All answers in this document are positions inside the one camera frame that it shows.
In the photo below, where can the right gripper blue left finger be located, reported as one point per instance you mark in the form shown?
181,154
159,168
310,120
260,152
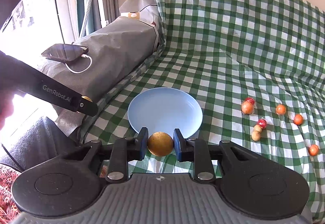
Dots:
141,143

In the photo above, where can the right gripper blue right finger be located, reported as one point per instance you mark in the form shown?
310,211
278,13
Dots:
180,146

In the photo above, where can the yellow-brown round fruit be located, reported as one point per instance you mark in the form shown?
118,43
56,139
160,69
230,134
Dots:
160,144

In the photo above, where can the large orange fruit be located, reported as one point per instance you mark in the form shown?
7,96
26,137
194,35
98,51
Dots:
247,108

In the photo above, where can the red fruit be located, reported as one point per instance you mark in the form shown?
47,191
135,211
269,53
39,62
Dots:
250,100
262,123

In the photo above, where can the person's hand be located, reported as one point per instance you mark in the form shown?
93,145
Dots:
7,107

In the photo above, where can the light blue plate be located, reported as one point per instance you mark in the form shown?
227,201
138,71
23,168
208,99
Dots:
164,110

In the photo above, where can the black smartphone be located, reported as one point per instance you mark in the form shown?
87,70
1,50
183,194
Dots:
64,52

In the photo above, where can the pale yellow small fruit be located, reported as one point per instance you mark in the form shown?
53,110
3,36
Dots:
258,128

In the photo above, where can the grey sofa armrest cover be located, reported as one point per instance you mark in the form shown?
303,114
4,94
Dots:
120,52

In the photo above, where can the green checkered cloth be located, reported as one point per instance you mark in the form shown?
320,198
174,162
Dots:
223,51

